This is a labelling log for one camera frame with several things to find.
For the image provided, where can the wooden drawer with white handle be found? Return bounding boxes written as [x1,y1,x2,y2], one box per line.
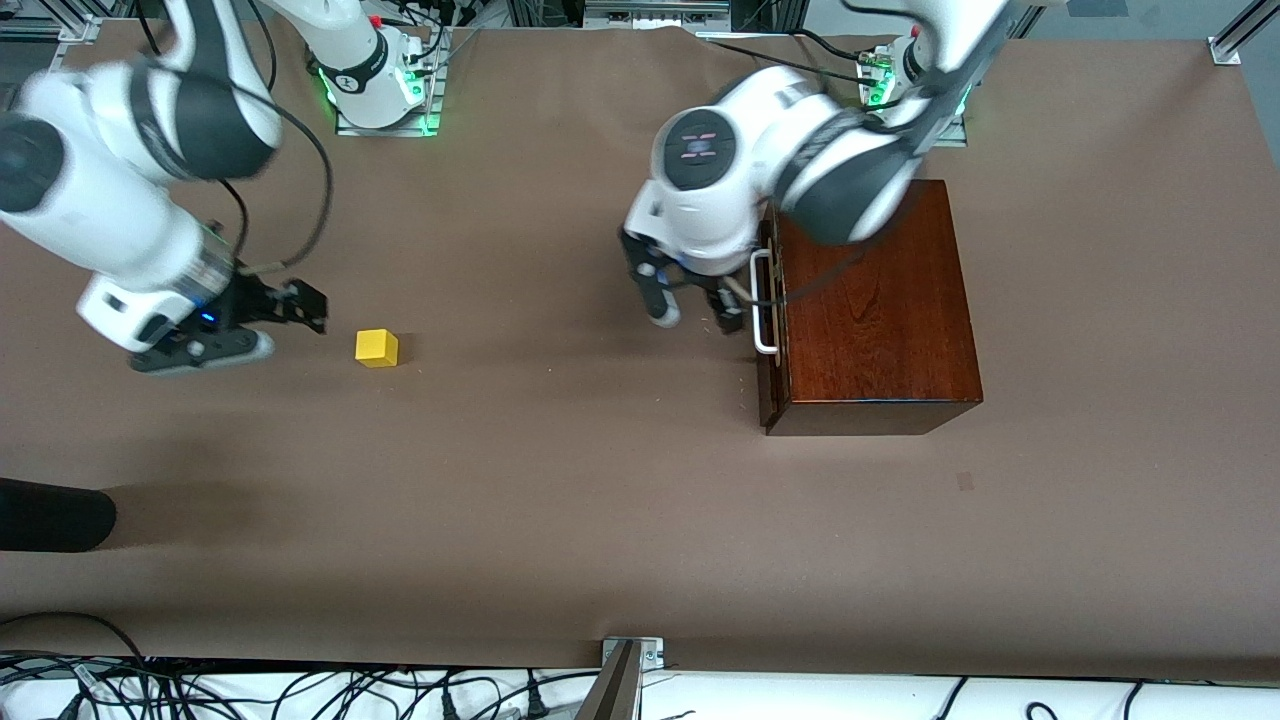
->
[750,205,793,433]

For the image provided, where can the yellow block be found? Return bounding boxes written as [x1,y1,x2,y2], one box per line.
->
[355,329,400,370]

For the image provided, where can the dark brown wooden cabinet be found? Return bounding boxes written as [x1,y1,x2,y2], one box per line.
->
[765,180,984,437]

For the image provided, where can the grey device box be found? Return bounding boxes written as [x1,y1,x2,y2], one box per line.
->
[582,0,732,30]

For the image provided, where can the black cylinder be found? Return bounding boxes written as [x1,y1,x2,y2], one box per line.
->
[0,478,118,553]

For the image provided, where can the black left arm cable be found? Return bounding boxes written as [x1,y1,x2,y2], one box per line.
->
[768,0,1003,306]

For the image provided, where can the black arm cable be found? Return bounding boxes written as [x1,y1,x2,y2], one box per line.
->
[138,0,334,279]
[768,0,1003,306]

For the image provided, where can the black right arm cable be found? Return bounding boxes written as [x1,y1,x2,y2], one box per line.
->
[138,0,334,279]

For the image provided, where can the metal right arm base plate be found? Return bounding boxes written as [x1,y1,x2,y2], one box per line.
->
[334,72,442,139]

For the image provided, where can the black cable on table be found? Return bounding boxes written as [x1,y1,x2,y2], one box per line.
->
[698,28,897,87]

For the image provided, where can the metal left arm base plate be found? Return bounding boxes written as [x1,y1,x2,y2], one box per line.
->
[864,112,970,149]

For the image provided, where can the aluminium slotted frame rail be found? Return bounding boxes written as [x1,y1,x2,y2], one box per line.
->
[38,0,102,73]

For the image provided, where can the black looped cable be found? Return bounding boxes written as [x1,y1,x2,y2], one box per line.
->
[0,611,151,693]

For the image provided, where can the tangled black cables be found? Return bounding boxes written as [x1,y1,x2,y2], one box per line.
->
[0,655,601,720]

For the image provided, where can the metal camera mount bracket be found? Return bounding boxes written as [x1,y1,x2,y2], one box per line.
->
[576,637,666,720]

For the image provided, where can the aluminium frame profile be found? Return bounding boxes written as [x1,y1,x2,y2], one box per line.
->
[1207,0,1280,67]

